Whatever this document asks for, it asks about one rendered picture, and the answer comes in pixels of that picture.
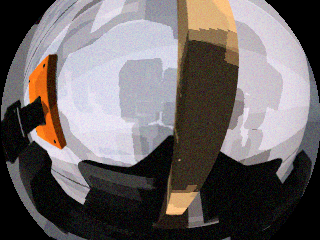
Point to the long tan wooden rail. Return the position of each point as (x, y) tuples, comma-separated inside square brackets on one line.
[(207, 70)]

